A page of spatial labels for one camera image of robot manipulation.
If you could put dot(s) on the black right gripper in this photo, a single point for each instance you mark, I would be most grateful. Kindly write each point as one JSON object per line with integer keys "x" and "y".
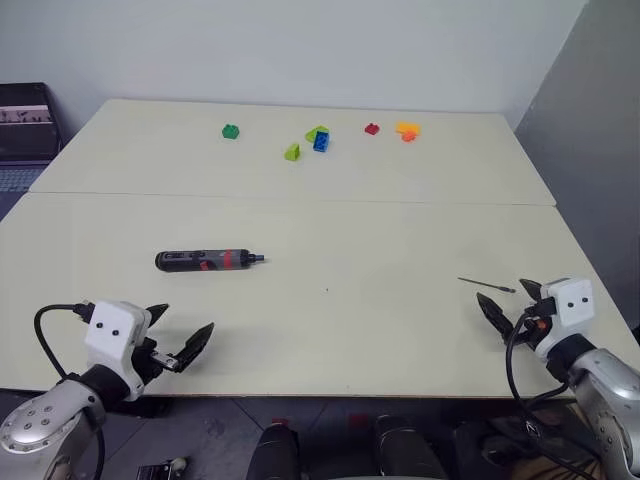
{"x": 529, "y": 334}

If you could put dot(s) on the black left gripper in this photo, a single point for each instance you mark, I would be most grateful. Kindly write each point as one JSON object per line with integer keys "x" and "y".
{"x": 145, "y": 360}

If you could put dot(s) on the thin metal screwdriver bit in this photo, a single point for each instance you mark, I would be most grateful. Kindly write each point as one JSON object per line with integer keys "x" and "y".
{"x": 487, "y": 284}

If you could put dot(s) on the black red electric screwdriver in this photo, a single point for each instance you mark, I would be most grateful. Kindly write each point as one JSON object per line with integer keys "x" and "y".
{"x": 200, "y": 260}

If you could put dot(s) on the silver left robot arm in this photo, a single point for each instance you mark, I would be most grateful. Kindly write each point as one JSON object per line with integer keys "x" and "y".
{"x": 40, "y": 420}

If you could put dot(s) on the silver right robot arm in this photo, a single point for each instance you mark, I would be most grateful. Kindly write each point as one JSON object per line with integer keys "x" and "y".
{"x": 605, "y": 390}

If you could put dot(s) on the small black metal device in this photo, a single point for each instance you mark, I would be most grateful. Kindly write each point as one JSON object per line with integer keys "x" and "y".
{"x": 160, "y": 471}

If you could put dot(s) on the black bag on floor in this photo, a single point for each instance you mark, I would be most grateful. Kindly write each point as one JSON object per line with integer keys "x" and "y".
{"x": 490, "y": 445}

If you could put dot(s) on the dark rounded shape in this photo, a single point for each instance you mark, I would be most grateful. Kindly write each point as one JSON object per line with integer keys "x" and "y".
{"x": 405, "y": 447}
{"x": 275, "y": 452}

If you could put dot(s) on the brown cardboard piece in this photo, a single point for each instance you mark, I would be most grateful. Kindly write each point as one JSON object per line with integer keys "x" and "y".
{"x": 530, "y": 472}

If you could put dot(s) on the orange toy block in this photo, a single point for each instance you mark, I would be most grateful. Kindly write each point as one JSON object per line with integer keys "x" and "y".
{"x": 409, "y": 136}

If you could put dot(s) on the dark green toy block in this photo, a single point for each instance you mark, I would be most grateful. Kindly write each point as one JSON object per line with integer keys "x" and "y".
{"x": 230, "y": 132}

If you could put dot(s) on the yellow toy block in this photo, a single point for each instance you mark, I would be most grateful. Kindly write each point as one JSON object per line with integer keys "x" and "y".
{"x": 407, "y": 127}

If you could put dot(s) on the lime green wedge block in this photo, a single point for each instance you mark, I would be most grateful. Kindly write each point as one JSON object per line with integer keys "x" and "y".
{"x": 292, "y": 153}

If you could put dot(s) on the grey blue ribbed panel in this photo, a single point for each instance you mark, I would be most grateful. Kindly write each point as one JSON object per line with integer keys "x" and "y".
{"x": 15, "y": 180}

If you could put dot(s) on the red toy block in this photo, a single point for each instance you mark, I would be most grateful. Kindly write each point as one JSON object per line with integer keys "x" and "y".
{"x": 371, "y": 129}

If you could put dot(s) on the blue toy block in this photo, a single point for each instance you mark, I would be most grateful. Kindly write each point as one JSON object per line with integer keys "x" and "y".
{"x": 321, "y": 142}

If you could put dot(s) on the lime green toy block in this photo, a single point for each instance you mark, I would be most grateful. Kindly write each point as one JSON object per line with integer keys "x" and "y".
{"x": 312, "y": 133}

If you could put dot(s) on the black box with picture strip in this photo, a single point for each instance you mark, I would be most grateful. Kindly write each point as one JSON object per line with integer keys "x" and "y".
{"x": 25, "y": 140}

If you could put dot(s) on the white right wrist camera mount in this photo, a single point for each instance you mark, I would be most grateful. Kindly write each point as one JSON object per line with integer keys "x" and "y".
{"x": 572, "y": 305}

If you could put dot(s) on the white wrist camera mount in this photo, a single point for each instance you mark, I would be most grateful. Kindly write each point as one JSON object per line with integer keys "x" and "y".
{"x": 112, "y": 335}
{"x": 572, "y": 305}

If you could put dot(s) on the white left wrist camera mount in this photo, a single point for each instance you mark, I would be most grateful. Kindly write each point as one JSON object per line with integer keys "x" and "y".
{"x": 112, "y": 335}

